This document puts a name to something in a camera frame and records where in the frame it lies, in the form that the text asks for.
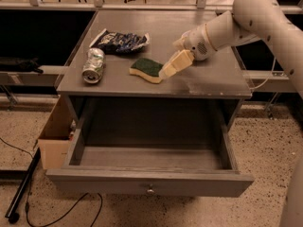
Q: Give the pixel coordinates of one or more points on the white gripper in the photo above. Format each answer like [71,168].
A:
[196,43]

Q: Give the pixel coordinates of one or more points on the green and yellow sponge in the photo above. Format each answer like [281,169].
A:
[147,69]

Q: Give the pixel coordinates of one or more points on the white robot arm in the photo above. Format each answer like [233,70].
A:
[262,19]

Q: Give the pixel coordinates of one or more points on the open grey top drawer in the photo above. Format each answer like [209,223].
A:
[180,146]

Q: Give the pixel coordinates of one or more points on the small metal drawer knob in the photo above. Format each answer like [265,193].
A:
[150,190]

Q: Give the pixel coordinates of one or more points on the blue crumpled chip bag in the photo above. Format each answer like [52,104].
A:
[115,43]

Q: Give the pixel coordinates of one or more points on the grey wooden cabinet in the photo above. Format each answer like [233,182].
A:
[218,77]

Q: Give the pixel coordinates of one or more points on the crushed silver soda can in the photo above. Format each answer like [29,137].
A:
[93,68]

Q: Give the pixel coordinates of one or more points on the black object on shelf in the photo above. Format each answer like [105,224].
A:
[10,64]

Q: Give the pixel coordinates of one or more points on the brown cardboard box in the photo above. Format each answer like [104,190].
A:
[55,138]

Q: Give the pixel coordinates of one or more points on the black metal bar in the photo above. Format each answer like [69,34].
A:
[24,176]

